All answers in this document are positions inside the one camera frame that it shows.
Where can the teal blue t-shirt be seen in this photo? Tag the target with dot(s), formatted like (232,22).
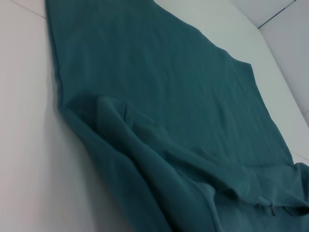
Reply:
(157,120)

